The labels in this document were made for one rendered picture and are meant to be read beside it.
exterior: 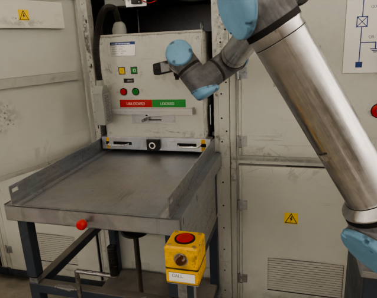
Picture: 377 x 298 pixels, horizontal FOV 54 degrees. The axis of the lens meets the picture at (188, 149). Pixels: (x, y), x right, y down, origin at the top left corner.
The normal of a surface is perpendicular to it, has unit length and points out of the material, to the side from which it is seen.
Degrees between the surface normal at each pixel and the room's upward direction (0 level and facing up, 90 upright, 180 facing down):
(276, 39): 98
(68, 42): 90
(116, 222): 90
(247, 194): 90
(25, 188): 90
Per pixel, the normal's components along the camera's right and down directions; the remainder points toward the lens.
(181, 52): -0.07, -0.05
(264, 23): -0.33, 0.43
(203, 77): 0.13, -0.16
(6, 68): 0.81, 0.13
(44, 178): 0.96, 0.03
